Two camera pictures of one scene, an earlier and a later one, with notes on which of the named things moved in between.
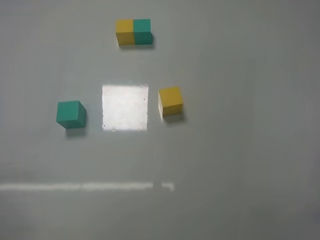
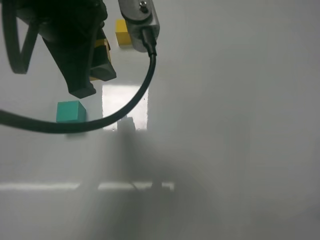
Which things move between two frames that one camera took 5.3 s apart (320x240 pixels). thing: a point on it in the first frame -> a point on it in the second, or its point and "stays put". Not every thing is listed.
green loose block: x=71 y=114 stays put
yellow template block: x=125 y=32 stays put
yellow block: x=170 y=102 -> x=104 y=42
